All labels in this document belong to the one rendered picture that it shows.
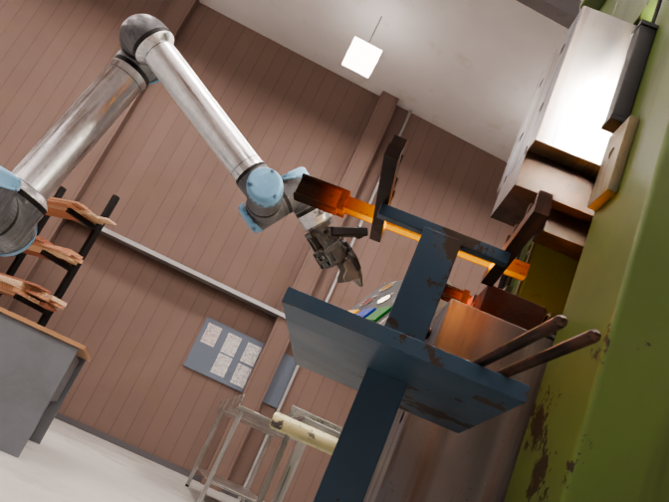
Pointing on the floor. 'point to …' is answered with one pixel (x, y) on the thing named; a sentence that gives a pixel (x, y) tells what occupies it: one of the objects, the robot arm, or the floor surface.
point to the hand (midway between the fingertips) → (360, 281)
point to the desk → (33, 378)
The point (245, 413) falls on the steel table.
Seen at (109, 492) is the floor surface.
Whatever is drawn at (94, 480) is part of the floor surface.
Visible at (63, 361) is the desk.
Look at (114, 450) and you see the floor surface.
